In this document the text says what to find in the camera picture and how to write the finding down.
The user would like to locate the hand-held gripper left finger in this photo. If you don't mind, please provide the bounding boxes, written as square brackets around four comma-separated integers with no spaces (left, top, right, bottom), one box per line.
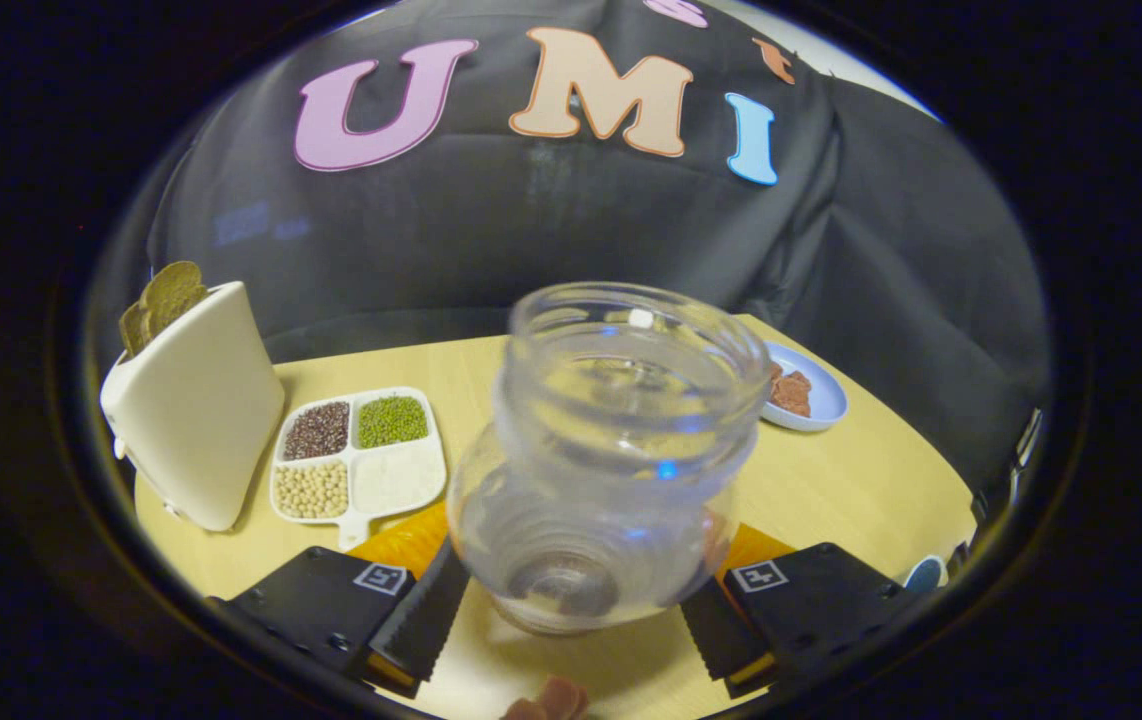
[203,500,473,701]

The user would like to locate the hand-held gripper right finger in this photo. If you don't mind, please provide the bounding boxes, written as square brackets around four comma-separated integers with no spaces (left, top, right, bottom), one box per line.
[680,522,922,701]

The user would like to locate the blue cup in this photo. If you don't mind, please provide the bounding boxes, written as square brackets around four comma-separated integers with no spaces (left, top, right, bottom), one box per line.
[905,555,950,594]

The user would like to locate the clear glass bottle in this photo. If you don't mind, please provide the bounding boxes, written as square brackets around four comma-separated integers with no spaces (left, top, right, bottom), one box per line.
[446,282,774,637]

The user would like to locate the pale soybeans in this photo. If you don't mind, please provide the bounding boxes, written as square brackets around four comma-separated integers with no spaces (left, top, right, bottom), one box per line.
[274,461,350,520]

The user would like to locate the wooden table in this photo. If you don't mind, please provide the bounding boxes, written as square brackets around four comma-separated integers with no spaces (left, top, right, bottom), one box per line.
[134,315,977,720]

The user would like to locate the white rice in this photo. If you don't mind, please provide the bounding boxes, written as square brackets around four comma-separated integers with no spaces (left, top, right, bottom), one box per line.
[353,443,444,516]

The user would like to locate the white divided tray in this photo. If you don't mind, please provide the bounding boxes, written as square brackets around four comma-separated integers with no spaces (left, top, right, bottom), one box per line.
[269,386,448,553]

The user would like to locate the dark red beans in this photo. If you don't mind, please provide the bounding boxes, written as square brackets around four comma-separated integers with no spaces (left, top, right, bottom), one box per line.
[282,401,351,462]

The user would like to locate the green mung beans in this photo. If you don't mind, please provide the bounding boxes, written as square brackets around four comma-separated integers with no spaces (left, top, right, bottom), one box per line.
[357,396,429,449]

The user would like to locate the light blue plate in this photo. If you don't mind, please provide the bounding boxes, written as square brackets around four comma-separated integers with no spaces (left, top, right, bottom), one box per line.
[759,341,849,433]

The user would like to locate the brown food on plate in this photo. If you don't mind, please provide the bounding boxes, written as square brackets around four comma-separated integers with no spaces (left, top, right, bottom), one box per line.
[769,362,814,418]

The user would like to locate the white toaster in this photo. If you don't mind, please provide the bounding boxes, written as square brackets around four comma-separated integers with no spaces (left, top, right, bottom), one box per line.
[99,282,287,533]

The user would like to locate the reddish brown food pieces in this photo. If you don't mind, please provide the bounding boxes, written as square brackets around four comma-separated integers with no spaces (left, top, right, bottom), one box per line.
[501,675,592,720]

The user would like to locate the brown toast slice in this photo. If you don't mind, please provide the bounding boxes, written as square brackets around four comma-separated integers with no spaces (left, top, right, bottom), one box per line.
[139,261,209,341]
[119,300,154,358]

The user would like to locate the black backdrop cloth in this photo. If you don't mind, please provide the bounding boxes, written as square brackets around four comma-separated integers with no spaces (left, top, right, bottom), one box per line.
[91,0,1052,501]

